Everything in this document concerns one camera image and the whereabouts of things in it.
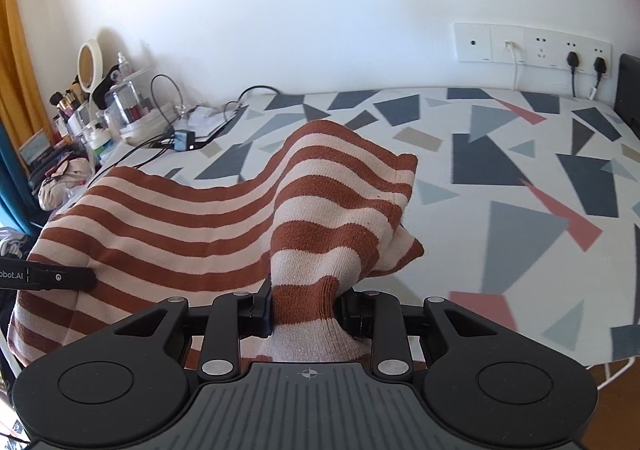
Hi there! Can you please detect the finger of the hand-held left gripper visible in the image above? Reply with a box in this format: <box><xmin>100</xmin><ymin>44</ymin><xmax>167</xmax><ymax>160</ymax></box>
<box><xmin>29</xmin><ymin>267</ymin><xmax>96</xmax><ymax>290</ymax></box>

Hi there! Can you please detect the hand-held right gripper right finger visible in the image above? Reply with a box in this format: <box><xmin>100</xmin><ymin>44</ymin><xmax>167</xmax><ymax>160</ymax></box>
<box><xmin>336</xmin><ymin>291</ymin><xmax>505</xmax><ymax>378</ymax></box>

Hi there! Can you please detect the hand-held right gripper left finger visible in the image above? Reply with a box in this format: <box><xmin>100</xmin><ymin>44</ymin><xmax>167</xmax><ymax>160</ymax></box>
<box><xmin>114</xmin><ymin>280</ymin><xmax>273</xmax><ymax>380</ymax></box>

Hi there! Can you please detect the orange white striped sweater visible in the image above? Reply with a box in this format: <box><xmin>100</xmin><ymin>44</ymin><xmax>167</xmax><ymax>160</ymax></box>
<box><xmin>9</xmin><ymin>119</ymin><xmax>426</xmax><ymax>366</ymax></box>

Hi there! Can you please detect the teal curtain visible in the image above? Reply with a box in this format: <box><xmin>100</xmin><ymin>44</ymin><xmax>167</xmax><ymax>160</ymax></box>
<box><xmin>0</xmin><ymin>130</ymin><xmax>38</xmax><ymax>231</ymax></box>

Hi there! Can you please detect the white pump bottle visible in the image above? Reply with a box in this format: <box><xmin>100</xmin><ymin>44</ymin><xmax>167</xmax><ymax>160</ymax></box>
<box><xmin>82</xmin><ymin>120</ymin><xmax>113</xmax><ymax>166</ymax></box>

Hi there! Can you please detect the bunch of makeup brushes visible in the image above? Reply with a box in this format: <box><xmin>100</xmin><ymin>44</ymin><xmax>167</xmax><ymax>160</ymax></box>
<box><xmin>49</xmin><ymin>75</ymin><xmax>86</xmax><ymax>116</ymax></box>

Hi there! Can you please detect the clear lidded cosmetics organizer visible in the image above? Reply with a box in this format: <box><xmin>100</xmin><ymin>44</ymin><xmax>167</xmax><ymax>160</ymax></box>
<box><xmin>102</xmin><ymin>65</ymin><xmax>176</xmax><ymax>143</ymax></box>

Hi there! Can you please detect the black hair band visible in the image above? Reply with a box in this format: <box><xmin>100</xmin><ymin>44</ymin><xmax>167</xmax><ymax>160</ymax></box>
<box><xmin>92</xmin><ymin>73</ymin><xmax>118</xmax><ymax>108</ymax></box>

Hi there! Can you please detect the round white vanity mirror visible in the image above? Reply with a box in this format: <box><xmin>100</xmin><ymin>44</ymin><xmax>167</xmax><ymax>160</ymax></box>
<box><xmin>77</xmin><ymin>28</ymin><xmax>121</xmax><ymax>94</ymax></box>

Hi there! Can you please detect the yellow curtain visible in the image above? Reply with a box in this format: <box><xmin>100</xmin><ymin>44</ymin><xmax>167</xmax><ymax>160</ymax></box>
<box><xmin>0</xmin><ymin>0</ymin><xmax>46</xmax><ymax>151</ymax></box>

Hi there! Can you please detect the white metal table leg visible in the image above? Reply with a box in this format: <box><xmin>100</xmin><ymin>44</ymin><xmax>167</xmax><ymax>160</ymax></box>
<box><xmin>595</xmin><ymin>360</ymin><xmax>636</xmax><ymax>391</ymax></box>

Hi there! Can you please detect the black power plug with tag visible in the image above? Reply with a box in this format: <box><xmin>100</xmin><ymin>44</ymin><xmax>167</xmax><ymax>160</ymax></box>
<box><xmin>590</xmin><ymin>56</ymin><xmax>607</xmax><ymax>101</ymax></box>

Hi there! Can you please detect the black cabinet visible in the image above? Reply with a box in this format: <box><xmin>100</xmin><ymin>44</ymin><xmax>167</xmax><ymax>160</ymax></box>
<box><xmin>614</xmin><ymin>53</ymin><xmax>640</xmax><ymax>131</ymax></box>

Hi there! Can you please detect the beige drawstring pouch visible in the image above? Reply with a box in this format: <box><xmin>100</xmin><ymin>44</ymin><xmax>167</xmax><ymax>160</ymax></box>
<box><xmin>37</xmin><ymin>157</ymin><xmax>93</xmax><ymax>211</ymax></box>

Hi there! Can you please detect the thin black cable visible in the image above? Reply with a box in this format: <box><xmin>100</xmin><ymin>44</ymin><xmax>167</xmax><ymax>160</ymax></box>
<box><xmin>150</xmin><ymin>74</ymin><xmax>188</xmax><ymax>131</ymax></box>

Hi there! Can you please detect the white charging cable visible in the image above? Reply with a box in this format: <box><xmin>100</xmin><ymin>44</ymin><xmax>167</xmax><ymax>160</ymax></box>
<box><xmin>506</xmin><ymin>41</ymin><xmax>521</xmax><ymax>91</ymax></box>

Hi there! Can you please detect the white wall socket panel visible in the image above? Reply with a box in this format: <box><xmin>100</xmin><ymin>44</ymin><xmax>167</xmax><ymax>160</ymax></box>
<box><xmin>453</xmin><ymin>22</ymin><xmax>493</xmax><ymax>64</ymax></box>

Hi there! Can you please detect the white data wall socket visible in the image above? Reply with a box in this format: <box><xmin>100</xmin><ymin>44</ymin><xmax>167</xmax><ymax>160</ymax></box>
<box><xmin>490</xmin><ymin>25</ymin><xmax>526</xmax><ymax>65</ymax></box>

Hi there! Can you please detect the white five-hole wall socket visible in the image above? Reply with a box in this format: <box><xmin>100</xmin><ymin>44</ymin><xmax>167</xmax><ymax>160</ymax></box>
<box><xmin>522</xmin><ymin>28</ymin><xmax>561</xmax><ymax>68</ymax></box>

